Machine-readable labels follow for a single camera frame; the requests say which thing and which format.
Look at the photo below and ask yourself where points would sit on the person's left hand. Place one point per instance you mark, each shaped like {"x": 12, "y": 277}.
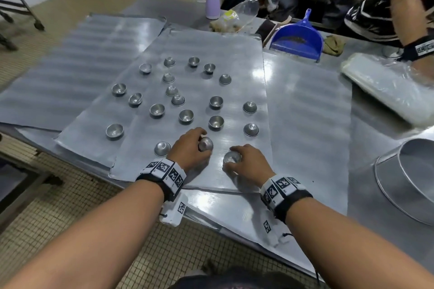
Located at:
{"x": 186, "y": 150}

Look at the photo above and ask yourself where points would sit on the person's right hand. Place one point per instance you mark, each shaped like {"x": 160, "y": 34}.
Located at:
{"x": 252, "y": 165}

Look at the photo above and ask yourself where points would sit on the person's left fingers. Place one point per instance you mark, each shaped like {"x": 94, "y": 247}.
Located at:
{"x": 198, "y": 133}

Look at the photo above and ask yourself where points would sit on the person's right fingers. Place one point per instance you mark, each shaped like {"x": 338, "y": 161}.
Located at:
{"x": 242, "y": 150}

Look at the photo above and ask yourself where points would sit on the small round metal cup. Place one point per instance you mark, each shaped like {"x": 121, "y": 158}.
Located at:
{"x": 231, "y": 157}
{"x": 206, "y": 144}

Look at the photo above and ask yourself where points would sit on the person's right forearm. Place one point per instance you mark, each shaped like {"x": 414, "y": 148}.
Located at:
{"x": 356, "y": 248}

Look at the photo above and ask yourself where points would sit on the person's left forearm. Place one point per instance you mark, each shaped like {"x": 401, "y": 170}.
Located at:
{"x": 88, "y": 238}

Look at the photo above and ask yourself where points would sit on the group of metal moulds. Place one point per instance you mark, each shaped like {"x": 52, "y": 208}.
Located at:
{"x": 216, "y": 101}

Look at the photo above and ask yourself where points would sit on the black wristband with marker tags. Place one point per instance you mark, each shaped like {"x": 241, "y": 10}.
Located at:
{"x": 162, "y": 173}
{"x": 284, "y": 194}

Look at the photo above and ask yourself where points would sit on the flat metal baking sheet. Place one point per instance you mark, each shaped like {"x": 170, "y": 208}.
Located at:
{"x": 67, "y": 68}
{"x": 223, "y": 48}
{"x": 101, "y": 119}
{"x": 305, "y": 129}
{"x": 237, "y": 217}

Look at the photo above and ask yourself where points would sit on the blue plastic dustpan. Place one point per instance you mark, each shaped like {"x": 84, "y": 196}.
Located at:
{"x": 298, "y": 40}

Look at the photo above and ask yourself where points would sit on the clear plastic bottle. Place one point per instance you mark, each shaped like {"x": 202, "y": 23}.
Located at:
{"x": 242, "y": 11}

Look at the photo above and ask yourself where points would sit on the brown cloth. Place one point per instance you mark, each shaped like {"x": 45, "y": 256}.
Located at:
{"x": 333, "y": 45}

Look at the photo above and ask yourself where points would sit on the plastic wrapped white package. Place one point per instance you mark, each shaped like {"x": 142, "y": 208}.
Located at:
{"x": 383, "y": 85}

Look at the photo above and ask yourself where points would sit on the large metal bowl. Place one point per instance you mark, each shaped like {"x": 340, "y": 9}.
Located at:
{"x": 413, "y": 180}

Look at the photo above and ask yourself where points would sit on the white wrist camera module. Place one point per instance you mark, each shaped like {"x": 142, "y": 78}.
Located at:
{"x": 273, "y": 231}
{"x": 174, "y": 212}

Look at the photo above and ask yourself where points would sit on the metal table frame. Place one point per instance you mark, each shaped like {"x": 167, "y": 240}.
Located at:
{"x": 27, "y": 183}

